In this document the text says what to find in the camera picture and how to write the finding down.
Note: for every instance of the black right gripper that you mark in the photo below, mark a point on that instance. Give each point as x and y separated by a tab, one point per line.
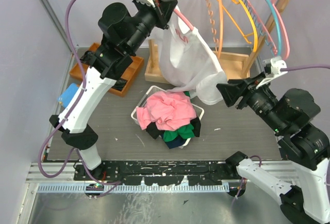
229	91

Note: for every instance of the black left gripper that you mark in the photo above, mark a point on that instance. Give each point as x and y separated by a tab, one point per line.
167	5

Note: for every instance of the pink hanger of white shirt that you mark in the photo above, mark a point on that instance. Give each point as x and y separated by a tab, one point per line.
184	19

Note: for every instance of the orange plastic hanger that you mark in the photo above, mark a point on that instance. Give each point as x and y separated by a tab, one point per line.
215	12

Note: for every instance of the white t shirt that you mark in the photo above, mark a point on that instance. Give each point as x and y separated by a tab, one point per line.
188	63

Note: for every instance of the green t shirt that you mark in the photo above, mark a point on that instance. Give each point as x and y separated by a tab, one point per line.
182	122

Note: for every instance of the pink t shirt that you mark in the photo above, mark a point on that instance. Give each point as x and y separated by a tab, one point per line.
169	111

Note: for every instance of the navy blue t shirt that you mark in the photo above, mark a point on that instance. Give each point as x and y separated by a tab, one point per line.
176	144

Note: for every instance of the yellow plastic hanger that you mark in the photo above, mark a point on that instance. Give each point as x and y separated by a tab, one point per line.
252	37

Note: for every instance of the light blue metal-hook hanger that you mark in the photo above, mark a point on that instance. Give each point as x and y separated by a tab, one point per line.
276	47

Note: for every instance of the black t shirt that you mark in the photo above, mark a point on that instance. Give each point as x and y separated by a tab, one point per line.
190	130

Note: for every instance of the pink plastic hanger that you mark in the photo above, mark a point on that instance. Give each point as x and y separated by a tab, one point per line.
286	47

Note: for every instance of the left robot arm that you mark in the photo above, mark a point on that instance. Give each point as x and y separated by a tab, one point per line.
122	36

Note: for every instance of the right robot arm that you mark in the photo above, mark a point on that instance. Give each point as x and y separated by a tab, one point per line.
306	146

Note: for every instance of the white plastic basket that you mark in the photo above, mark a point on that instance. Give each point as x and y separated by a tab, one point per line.
153	89

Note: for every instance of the dark rolled sock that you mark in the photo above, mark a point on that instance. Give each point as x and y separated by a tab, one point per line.
86	57
120	84

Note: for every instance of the blue folded cloth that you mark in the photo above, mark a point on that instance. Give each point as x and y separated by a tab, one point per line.
65	98

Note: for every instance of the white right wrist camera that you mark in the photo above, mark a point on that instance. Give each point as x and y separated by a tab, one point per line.
272	70

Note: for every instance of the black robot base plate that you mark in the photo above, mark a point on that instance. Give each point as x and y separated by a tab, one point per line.
164	173

